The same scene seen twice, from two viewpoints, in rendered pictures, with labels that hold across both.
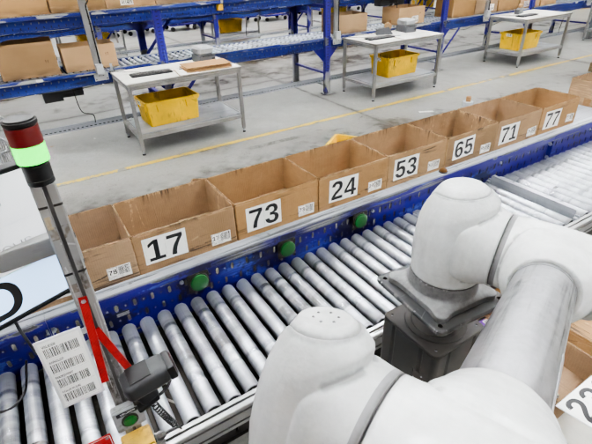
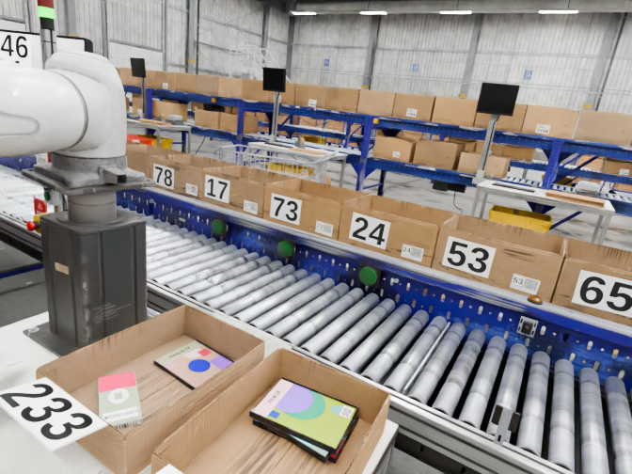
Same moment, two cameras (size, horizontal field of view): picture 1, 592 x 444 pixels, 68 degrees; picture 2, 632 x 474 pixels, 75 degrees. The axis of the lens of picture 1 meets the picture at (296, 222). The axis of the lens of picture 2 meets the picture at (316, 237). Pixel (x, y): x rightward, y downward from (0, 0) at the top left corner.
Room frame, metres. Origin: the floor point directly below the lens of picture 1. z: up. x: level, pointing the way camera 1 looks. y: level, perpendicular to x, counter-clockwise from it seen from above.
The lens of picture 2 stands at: (0.80, -1.45, 1.40)
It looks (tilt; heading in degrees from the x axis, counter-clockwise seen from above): 18 degrees down; 60
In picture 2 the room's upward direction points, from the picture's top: 7 degrees clockwise
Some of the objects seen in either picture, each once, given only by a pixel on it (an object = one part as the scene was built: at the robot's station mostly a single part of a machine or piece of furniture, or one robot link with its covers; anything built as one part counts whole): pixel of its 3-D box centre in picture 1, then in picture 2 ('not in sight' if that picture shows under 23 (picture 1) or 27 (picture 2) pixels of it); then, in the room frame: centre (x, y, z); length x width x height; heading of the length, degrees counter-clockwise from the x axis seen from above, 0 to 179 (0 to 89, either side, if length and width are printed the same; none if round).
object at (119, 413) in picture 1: (129, 415); (51, 196); (0.65, 0.41, 0.95); 0.07 x 0.03 x 0.07; 121
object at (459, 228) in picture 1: (458, 230); (84, 103); (0.79, -0.35, 1.35); 0.18 x 0.16 x 0.22; 53
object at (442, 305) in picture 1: (448, 276); (95, 165); (0.81, -0.35, 1.21); 0.22 x 0.18 x 0.06; 118
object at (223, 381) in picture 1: (203, 349); (162, 250); (1.06, 0.33, 0.72); 0.52 x 0.05 x 0.05; 31
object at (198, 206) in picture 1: (175, 223); (250, 190); (1.50, 0.48, 0.96); 0.39 x 0.29 x 0.17; 121
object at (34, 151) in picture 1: (26, 143); (45, 7); (0.68, 0.43, 1.62); 0.05 x 0.05 x 0.06
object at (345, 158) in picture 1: (336, 173); (397, 228); (1.90, -0.20, 0.96); 0.39 x 0.29 x 0.17; 121
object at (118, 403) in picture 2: not in sight; (118, 400); (0.83, -0.65, 0.76); 0.16 x 0.07 x 0.02; 90
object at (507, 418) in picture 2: not in sight; (501, 429); (1.56, -1.04, 0.78); 0.05 x 0.01 x 0.11; 121
